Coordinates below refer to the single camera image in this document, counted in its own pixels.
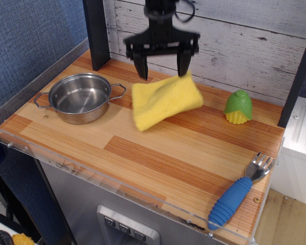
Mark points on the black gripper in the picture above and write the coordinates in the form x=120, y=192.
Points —
x=161, y=38

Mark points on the yellow cloth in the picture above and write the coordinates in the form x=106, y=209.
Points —
x=157, y=101

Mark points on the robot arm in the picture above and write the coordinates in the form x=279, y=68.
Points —
x=160, y=10

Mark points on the small steel pot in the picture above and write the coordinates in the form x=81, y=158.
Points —
x=82, y=98

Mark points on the green and yellow toy corn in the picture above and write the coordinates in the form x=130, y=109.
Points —
x=238, y=108

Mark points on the white aluminium block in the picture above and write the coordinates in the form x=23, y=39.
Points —
x=295, y=132

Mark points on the silver button panel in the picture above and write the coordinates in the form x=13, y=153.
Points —
x=120, y=229

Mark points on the clear acrylic front guard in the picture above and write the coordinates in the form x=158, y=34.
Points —
x=169, y=176

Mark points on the black vertical post left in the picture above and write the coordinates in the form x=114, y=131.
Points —
x=97, y=32

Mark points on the black vertical post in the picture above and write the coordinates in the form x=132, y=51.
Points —
x=97, y=32
x=294, y=93

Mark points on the black vertical post right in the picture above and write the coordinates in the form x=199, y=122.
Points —
x=294, y=93

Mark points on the blue handled fork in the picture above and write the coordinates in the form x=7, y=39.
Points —
x=229, y=202

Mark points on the metal side rail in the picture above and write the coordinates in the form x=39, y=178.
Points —
x=19, y=99

